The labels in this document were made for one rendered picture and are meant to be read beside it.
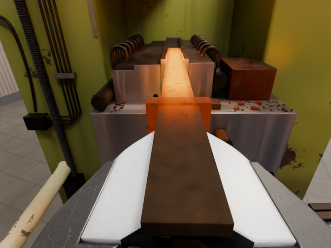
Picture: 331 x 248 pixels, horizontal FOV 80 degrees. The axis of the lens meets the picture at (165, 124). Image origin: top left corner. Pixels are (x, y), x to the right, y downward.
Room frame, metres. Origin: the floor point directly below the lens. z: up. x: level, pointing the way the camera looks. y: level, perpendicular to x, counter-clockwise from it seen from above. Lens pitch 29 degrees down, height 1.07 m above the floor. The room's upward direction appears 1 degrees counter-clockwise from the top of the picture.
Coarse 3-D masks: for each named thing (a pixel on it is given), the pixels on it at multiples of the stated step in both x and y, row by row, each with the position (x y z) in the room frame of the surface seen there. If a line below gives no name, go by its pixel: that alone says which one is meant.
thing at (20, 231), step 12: (60, 168) 0.50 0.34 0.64; (48, 180) 0.45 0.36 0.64; (60, 180) 0.46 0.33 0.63; (48, 192) 0.41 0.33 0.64; (36, 204) 0.36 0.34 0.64; (48, 204) 0.38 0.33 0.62; (24, 216) 0.33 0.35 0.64; (36, 216) 0.34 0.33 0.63; (12, 228) 0.29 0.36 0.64; (24, 228) 0.30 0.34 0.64; (12, 240) 0.27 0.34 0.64; (24, 240) 0.28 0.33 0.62
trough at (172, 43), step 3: (171, 39) 0.79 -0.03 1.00; (174, 39) 0.79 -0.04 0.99; (177, 39) 0.79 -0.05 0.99; (168, 42) 0.69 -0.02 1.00; (171, 42) 0.78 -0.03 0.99; (174, 42) 0.78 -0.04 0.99; (177, 42) 0.78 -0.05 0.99; (168, 45) 0.65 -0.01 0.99; (171, 45) 0.70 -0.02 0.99; (174, 45) 0.70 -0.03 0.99; (177, 45) 0.69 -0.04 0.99; (180, 48) 0.55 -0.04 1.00; (183, 57) 0.41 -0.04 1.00
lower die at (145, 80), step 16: (144, 48) 0.69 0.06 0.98; (160, 48) 0.60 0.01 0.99; (192, 48) 0.58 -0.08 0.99; (128, 64) 0.44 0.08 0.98; (144, 64) 0.39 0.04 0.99; (160, 64) 0.39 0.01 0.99; (192, 64) 0.39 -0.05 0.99; (208, 64) 0.39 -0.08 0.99; (128, 80) 0.39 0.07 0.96; (144, 80) 0.39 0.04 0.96; (160, 80) 0.39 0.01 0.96; (192, 80) 0.39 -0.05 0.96; (208, 80) 0.39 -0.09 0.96; (128, 96) 0.39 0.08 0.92; (144, 96) 0.39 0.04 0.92; (160, 96) 0.39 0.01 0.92; (208, 96) 0.39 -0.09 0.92
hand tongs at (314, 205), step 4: (308, 204) 0.32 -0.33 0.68; (312, 204) 0.31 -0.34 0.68; (316, 204) 0.31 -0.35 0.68; (320, 204) 0.31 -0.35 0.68; (324, 204) 0.31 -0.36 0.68; (328, 204) 0.31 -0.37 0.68; (312, 208) 0.30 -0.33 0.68; (316, 208) 0.30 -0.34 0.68; (320, 208) 0.30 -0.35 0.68; (324, 208) 0.30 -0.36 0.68; (328, 208) 0.30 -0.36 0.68; (316, 212) 0.29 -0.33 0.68; (320, 212) 0.29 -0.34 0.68; (324, 212) 0.29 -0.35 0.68; (328, 212) 0.29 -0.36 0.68; (320, 216) 0.28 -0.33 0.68; (324, 216) 0.28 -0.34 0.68; (328, 216) 0.28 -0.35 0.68; (324, 220) 0.28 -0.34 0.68; (328, 220) 0.28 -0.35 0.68
